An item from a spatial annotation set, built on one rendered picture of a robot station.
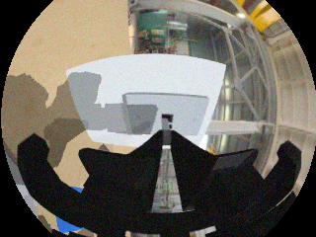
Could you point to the blue flat square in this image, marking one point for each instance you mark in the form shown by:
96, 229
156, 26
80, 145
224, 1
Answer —
63, 226

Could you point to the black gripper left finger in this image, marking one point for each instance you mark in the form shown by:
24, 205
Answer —
139, 167

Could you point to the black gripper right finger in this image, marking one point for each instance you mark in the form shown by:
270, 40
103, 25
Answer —
195, 168

